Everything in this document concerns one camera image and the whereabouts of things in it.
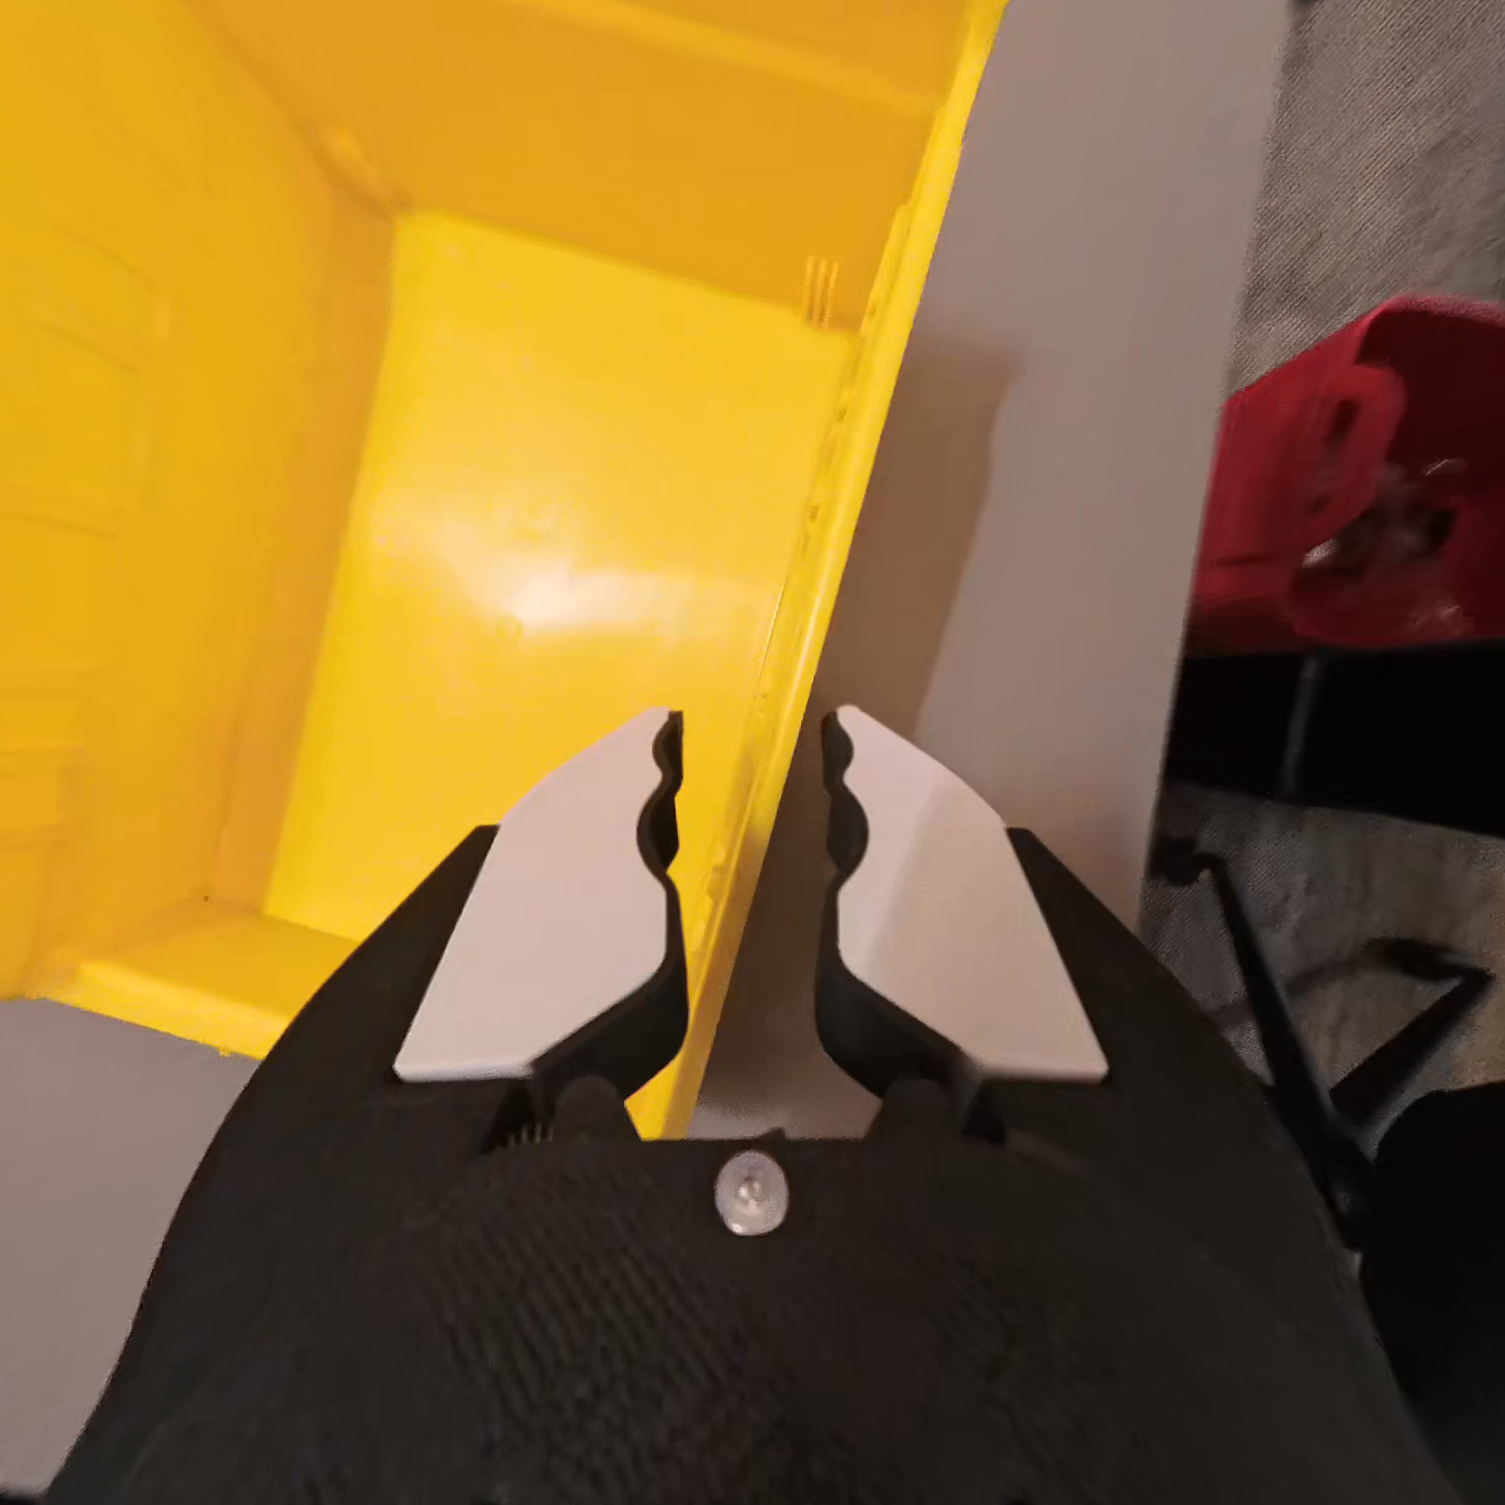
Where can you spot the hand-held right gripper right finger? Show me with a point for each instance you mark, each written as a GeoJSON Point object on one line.
{"type": "Point", "coordinates": [965, 941]}

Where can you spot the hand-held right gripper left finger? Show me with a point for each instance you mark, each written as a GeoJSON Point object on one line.
{"type": "Point", "coordinates": [552, 928]}

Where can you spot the yellow plastic box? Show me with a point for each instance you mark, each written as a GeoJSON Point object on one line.
{"type": "Point", "coordinates": [529, 469]}

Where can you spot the red plastic box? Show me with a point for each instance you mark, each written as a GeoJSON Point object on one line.
{"type": "Point", "coordinates": [1271, 493]}

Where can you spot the black office chair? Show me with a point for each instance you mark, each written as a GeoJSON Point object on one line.
{"type": "Point", "coordinates": [1387, 729]}

